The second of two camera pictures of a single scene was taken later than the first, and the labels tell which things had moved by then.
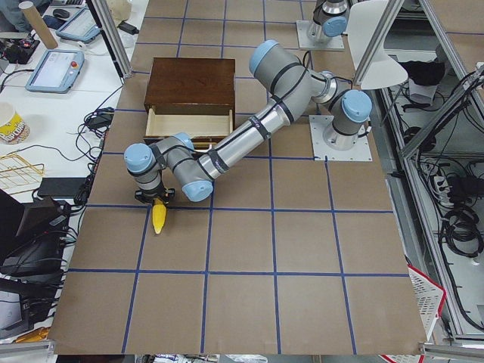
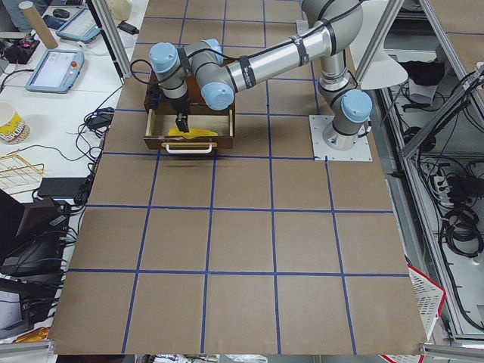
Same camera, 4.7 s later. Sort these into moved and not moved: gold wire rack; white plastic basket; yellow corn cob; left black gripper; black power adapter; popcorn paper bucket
Moved: yellow corn cob; left black gripper
Not moved: white plastic basket; gold wire rack; popcorn paper bucket; black power adapter
